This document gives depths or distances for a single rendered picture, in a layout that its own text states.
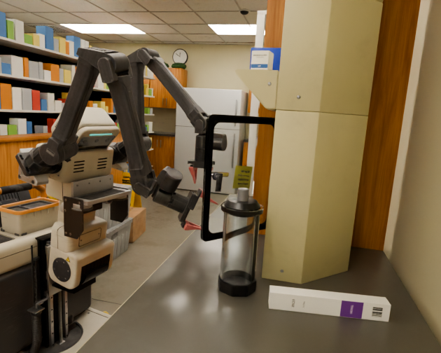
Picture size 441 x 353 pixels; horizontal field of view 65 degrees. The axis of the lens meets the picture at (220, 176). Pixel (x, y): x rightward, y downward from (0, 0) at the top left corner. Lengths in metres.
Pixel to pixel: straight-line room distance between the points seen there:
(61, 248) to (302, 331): 1.05
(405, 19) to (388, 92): 0.23
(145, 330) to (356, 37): 0.87
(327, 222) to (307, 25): 0.52
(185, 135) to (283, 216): 5.26
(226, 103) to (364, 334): 5.31
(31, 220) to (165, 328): 1.11
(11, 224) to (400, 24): 1.71
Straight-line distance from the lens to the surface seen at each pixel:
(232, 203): 0.86
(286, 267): 1.01
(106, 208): 3.14
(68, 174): 1.46
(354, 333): 0.88
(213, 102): 6.00
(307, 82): 0.93
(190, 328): 0.81
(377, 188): 1.35
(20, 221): 1.76
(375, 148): 1.33
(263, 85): 0.94
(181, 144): 6.18
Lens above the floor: 1.39
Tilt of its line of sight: 10 degrees down
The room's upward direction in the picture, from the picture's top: 3 degrees clockwise
